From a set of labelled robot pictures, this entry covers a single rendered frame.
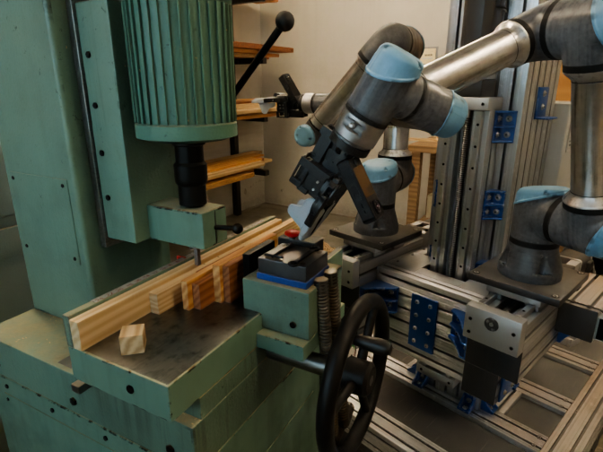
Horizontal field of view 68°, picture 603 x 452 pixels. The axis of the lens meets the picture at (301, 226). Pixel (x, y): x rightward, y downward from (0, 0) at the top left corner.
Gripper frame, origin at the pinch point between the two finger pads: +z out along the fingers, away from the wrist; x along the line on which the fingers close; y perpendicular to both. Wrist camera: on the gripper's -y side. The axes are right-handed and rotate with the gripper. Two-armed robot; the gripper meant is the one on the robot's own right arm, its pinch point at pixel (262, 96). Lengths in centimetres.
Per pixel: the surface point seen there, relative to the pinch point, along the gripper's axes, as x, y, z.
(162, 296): -103, 17, -52
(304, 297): -94, 16, -76
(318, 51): 243, 0, 114
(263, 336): -97, 24, -69
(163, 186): -90, 2, -42
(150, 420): -116, 30, -59
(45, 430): -120, 45, -29
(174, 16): -93, -28, -56
